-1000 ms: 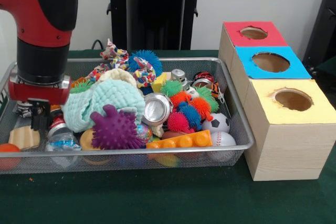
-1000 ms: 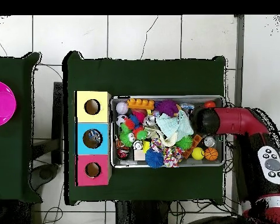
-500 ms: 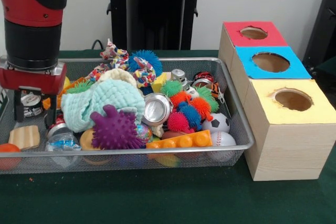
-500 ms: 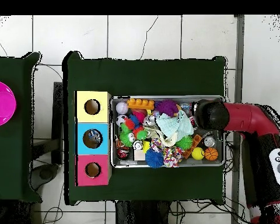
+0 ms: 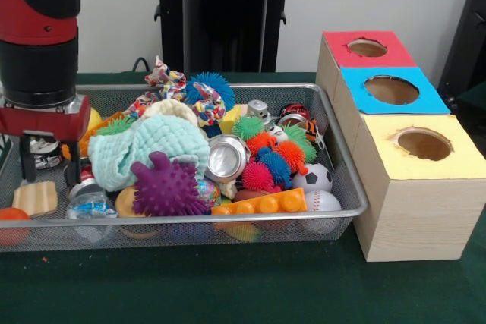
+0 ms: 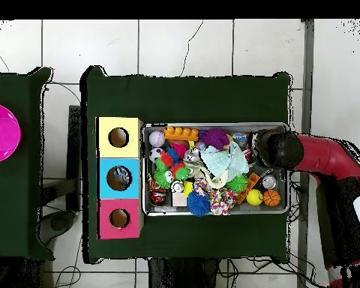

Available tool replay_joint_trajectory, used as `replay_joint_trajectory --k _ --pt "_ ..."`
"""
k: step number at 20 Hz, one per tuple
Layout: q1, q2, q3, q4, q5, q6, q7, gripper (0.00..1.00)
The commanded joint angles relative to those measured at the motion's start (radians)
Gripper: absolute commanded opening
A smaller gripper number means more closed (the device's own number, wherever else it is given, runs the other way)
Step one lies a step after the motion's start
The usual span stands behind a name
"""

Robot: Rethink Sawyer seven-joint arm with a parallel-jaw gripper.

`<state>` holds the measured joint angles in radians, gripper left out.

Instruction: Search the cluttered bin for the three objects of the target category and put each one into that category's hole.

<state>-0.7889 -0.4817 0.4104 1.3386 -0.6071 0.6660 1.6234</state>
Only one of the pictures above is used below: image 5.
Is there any black upright panel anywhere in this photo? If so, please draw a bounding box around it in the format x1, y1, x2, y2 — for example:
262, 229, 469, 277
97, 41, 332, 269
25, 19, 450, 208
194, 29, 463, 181
436, 0, 486, 93

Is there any purple spiky rubber ball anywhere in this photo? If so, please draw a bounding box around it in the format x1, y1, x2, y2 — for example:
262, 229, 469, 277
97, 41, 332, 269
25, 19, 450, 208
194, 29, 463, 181
131, 151, 209, 218

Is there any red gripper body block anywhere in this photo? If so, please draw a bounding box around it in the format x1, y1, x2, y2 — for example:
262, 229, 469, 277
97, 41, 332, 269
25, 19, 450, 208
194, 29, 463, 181
0, 99, 93, 142

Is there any wooden box with three holes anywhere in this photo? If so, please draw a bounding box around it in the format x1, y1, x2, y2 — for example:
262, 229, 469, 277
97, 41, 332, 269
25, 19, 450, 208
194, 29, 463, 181
315, 30, 486, 263

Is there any small white baseball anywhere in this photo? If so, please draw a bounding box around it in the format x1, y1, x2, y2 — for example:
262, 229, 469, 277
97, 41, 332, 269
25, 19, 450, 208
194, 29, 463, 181
303, 190, 342, 212

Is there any colourful patterned cloth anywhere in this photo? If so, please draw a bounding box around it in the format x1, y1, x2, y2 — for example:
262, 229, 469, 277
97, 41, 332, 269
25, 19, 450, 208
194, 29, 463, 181
123, 55, 188, 118

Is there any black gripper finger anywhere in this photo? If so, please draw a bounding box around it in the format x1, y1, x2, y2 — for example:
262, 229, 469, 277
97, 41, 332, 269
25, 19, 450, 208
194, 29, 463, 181
62, 138, 83, 188
18, 131, 39, 184

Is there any small soccer ball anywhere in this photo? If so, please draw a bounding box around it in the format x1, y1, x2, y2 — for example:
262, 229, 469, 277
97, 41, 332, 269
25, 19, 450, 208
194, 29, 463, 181
292, 163, 334, 193

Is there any clear packet with blue label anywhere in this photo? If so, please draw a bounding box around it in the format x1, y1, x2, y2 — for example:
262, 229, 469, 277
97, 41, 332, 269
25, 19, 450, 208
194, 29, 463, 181
66, 191, 118, 219

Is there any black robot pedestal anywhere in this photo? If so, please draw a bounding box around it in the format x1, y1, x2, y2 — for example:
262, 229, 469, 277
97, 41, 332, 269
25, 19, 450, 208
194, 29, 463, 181
146, 0, 307, 73

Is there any wavy wooden block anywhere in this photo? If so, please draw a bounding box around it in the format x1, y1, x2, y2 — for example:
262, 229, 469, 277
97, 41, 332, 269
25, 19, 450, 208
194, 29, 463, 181
11, 181, 58, 218

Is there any multicolour spiky caterpillar toy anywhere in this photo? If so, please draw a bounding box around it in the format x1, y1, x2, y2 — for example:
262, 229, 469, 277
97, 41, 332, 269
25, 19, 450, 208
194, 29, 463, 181
241, 140, 308, 193

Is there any orange plastic building block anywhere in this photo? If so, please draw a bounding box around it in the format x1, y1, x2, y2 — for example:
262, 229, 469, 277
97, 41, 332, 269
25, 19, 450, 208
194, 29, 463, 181
210, 187, 309, 215

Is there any dark green tablecloth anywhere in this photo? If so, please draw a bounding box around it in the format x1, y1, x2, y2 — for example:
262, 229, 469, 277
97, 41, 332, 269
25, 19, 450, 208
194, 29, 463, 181
0, 71, 486, 324
451, 80, 486, 135

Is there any crushed silver can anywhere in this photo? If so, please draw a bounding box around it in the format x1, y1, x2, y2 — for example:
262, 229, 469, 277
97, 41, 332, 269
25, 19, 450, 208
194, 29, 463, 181
204, 134, 252, 184

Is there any silver mesh bin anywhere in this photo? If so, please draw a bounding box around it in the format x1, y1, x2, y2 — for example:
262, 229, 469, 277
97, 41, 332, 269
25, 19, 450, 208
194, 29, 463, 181
0, 81, 368, 252

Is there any small silver can black label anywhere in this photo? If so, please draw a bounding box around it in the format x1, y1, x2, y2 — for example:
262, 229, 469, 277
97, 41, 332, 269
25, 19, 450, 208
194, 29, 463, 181
30, 137, 64, 171

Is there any mint green waffle cloth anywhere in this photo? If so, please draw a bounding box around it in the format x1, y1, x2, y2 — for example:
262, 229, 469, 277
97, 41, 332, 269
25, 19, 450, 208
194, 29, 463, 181
87, 115, 211, 193

